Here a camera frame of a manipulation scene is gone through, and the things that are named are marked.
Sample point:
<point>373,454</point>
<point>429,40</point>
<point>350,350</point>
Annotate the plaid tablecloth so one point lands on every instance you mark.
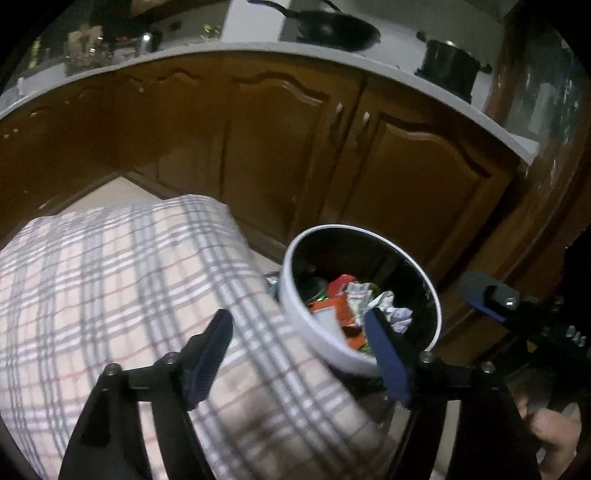
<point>115,286</point>

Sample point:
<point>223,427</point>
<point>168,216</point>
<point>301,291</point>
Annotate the green snack wrapper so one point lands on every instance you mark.
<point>316,288</point>

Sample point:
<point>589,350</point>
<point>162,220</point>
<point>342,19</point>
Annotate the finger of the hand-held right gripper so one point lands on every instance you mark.
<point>480,295</point>

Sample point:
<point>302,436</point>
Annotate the white rimmed black trash bin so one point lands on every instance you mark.
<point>304,318</point>

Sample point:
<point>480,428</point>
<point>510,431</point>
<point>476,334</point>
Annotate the wooden kitchen cabinet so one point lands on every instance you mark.
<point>277,152</point>

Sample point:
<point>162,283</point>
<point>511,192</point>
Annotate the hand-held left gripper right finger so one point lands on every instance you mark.
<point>391,367</point>

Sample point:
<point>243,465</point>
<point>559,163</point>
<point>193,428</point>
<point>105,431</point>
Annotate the small white card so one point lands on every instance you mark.
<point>328,323</point>

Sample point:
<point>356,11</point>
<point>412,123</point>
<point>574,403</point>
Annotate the person's right hand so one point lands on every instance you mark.
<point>554,431</point>

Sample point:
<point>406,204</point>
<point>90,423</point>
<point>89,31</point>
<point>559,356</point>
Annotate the steel kettle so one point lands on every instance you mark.
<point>150,41</point>

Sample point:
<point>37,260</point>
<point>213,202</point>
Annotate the crumpled silver foil wrapper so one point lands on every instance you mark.
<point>383,307</point>

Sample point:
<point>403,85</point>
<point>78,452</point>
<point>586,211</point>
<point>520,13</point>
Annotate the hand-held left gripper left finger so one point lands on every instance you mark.
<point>208,357</point>

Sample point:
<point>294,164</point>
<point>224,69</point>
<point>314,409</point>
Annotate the white kitchen countertop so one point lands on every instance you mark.
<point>258,46</point>

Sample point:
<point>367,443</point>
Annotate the group of counter jars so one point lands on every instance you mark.
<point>87,48</point>

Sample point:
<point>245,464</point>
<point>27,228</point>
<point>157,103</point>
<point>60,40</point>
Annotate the glass door cupboard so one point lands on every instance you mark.
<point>540,110</point>

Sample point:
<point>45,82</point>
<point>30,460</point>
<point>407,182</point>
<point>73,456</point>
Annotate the orange snack wrapper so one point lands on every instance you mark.
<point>344,314</point>

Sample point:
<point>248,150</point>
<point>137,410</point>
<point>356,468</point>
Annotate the black cooking pot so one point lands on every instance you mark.
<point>450,64</point>

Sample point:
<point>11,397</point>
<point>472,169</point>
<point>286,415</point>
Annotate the black frying pan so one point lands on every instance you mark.
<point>332,30</point>

